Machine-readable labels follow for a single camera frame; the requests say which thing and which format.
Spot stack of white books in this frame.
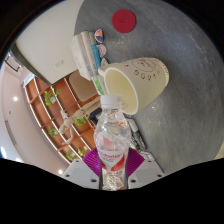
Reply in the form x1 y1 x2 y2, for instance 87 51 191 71
70 30 102 82

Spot pile of books and tools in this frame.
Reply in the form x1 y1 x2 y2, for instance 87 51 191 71
127 117 148 152

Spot wooden shelf unit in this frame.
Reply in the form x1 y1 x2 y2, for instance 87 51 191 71
20 72 101 165

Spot tan upholstered chair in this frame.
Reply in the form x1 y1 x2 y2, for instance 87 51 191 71
68 69 102 103

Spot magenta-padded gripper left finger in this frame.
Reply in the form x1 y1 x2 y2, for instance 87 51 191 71
62 148 103 190

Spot blue and orange round badge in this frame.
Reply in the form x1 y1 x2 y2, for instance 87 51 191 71
93 28 105 44

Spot ceiling lights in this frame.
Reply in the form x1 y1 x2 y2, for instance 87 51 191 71
0 95 64 176

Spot cream ceramic mug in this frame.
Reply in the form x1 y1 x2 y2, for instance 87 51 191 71
97 56 171 116

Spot clear plastic water bottle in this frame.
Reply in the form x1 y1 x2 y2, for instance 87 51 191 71
93 93 133 191

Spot flat round red coaster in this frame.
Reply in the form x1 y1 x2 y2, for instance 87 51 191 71
111 8 137 34

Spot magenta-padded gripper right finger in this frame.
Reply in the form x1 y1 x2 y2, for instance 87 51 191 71
125 148 165 190

